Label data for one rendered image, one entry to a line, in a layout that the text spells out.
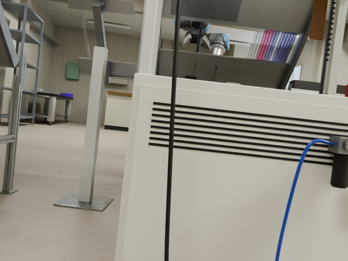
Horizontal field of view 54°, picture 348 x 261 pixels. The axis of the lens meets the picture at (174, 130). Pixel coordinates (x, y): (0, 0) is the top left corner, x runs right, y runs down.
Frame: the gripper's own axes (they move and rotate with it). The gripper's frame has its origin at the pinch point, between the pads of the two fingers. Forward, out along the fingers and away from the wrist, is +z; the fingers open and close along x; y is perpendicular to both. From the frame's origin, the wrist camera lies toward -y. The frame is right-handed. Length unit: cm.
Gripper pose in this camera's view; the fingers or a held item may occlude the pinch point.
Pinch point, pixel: (196, 47)
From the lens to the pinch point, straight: 194.5
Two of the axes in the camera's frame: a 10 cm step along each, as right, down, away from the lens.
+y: -0.6, 4.3, 9.0
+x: -9.9, -1.1, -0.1
